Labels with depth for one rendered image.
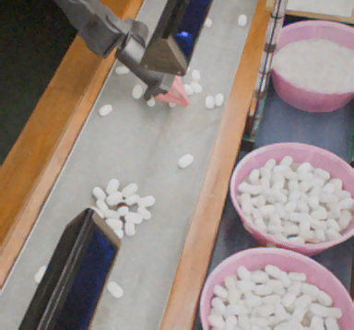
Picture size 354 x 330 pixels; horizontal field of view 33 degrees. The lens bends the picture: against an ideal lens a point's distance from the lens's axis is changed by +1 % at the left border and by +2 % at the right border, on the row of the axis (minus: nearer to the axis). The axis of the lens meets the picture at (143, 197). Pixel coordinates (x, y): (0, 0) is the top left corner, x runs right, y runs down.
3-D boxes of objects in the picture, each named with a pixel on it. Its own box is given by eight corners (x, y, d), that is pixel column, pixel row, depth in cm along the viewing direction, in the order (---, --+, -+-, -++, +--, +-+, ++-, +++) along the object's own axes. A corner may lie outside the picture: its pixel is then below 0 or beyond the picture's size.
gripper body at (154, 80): (177, 61, 133) (154, 39, 131) (166, 90, 127) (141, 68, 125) (159, 75, 138) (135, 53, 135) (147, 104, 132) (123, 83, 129)
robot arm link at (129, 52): (108, 58, 127) (124, 41, 124) (113, 41, 132) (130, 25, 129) (132, 78, 130) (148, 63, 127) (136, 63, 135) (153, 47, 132)
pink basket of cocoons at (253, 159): (238, 276, 117) (244, 251, 110) (216, 174, 134) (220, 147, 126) (371, 268, 119) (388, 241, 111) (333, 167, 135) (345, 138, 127)
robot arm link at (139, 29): (83, 45, 127) (105, 17, 122) (93, 20, 136) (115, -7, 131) (126, 79, 132) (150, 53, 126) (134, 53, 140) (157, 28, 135)
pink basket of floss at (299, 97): (299, 135, 141) (309, 106, 134) (240, 69, 156) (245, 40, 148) (391, 100, 148) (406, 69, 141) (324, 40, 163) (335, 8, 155)
